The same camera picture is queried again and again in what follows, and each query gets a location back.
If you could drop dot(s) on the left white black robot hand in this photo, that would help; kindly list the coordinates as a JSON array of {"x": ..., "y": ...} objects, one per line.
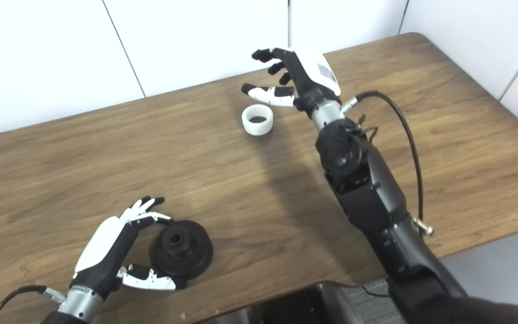
[{"x": 106, "y": 252}]

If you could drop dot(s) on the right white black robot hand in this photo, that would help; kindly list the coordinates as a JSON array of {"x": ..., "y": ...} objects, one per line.
[{"x": 308, "y": 72}]

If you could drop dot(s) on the round black plastic part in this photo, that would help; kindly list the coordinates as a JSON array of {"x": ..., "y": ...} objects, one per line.
[{"x": 182, "y": 249}]

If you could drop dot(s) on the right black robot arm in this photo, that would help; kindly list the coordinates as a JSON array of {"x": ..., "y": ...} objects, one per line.
[{"x": 371, "y": 193}]

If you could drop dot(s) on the dark robot torso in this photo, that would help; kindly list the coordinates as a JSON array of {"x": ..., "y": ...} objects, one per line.
[{"x": 295, "y": 306}]

